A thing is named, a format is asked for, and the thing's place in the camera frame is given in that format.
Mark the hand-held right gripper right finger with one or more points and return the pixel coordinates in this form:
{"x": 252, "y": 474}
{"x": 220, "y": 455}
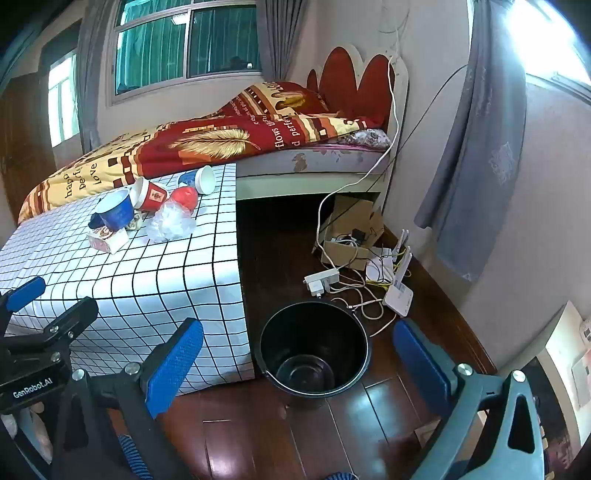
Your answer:
{"x": 422, "y": 364}

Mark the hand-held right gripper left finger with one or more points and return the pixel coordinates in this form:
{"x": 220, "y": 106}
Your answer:
{"x": 178, "y": 355}

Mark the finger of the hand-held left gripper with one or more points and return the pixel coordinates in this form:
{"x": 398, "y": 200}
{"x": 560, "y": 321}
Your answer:
{"x": 25, "y": 293}
{"x": 69, "y": 321}

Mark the small printed carton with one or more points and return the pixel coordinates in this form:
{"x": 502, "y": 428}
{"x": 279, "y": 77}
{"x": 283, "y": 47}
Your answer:
{"x": 111, "y": 240}

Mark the black plastic bucket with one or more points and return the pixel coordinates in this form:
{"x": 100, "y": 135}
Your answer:
{"x": 281, "y": 341}

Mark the beige paper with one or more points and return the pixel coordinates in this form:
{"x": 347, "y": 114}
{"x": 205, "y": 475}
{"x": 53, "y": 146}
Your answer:
{"x": 135, "y": 222}

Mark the clear plastic bag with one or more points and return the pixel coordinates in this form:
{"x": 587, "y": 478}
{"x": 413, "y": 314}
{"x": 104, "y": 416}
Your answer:
{"x": 168, "y": 226}

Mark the red paper cup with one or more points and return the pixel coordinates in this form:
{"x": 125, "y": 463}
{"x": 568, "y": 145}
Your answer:
{"x": 154, "y": 196}

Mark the red wrapper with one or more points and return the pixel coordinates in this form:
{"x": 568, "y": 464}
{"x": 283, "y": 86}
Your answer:
{"x": 183, "y": 197}

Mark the white and blue cup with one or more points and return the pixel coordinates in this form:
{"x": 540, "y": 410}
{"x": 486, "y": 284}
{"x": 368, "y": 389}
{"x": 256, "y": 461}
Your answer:
{"x": 205, "y": 180}

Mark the white router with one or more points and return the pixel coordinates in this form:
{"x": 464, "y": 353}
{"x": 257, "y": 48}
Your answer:
{"x": 398, "y": 297}

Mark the white modem box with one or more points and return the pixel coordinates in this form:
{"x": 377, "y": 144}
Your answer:
{"x": 376, "y": 270}

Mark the blue striped slipper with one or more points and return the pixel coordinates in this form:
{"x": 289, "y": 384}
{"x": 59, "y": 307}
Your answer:
{"x": 131, "y": 457}
{"x": 339, "y": 475}

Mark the white power strip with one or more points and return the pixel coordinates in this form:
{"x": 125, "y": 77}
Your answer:
{"x": 323, "y": 278}

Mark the cardboard box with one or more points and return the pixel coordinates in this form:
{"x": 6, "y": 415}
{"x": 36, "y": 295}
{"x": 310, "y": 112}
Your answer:
{"x": 341, "y": 251}

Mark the dark wooden door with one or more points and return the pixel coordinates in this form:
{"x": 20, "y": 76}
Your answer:
{"x": 23, "y": 152}

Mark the black power adapter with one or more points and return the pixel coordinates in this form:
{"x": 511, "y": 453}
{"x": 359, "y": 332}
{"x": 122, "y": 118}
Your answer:
{"x": 360, "y": 235}

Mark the narrow window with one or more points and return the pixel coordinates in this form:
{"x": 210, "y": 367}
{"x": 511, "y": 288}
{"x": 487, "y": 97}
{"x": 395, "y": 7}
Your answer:
{"x": 62, "y": 101}

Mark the grey patterned curtain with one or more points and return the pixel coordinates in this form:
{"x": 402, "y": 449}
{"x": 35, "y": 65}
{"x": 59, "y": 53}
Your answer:
{"x": 475, "y": 161}

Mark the bed with red blanket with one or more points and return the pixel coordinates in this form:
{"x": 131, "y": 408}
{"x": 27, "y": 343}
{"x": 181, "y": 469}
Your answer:
{"x": 207, "y": 138}

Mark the grey floral mattress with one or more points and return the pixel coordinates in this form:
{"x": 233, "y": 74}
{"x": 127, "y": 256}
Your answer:
{"x": 323, "y": 159}

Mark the floral pillow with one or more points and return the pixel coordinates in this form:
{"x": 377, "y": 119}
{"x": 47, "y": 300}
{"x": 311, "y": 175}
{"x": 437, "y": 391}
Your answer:
{"x": 369, "y": 138}

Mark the large window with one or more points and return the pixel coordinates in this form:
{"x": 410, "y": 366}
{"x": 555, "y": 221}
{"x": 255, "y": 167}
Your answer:
{"x": 152, "y": 60}

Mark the red printed pillow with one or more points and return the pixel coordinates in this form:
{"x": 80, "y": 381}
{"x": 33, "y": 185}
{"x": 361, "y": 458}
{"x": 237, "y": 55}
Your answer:
{"x": 295, "y": 94}

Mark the bright window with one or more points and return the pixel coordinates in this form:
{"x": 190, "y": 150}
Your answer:
{"x": 545, "y": 37}

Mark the white wall switch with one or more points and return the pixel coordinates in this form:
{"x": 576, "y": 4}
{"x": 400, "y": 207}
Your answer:
{"x": 585, "y": 330}

